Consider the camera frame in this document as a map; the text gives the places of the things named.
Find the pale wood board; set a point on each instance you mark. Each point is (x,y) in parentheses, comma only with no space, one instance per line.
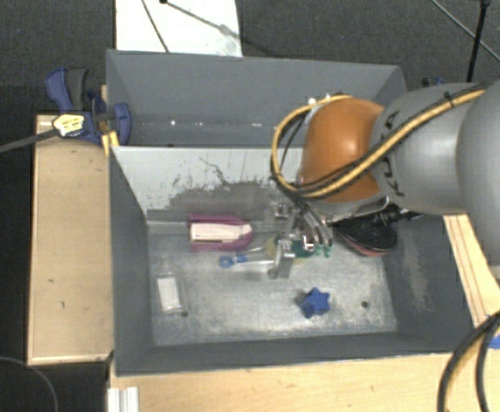
(69,247)

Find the blue star-shaped toy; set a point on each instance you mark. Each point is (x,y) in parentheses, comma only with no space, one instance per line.
(314,302)

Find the purple and white stapler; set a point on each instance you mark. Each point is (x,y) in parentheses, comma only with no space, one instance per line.
(220,232)

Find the grey metal bin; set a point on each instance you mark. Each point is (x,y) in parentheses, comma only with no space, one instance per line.
(241,101)

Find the clear plastic bottle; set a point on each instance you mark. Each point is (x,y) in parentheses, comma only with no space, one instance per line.
(168,292)

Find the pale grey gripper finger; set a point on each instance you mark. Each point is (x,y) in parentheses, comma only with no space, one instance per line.
(282,261)
(262,250)

